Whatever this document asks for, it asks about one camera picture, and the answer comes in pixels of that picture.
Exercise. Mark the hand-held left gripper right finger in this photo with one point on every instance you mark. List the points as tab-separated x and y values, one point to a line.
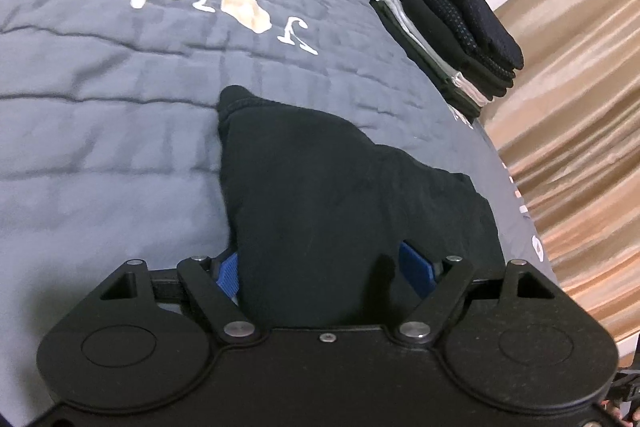
415	268

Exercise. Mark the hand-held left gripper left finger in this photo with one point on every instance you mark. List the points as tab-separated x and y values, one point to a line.
229	276

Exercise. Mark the plain black garment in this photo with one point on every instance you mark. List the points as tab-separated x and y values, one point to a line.
320	207

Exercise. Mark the stack of folded dark clothes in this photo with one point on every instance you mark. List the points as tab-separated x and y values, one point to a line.
440	52

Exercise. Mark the grey printed quilt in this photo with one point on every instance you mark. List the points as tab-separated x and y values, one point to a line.
125	107

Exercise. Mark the beige curtain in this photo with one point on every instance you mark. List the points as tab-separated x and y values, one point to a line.
575	107

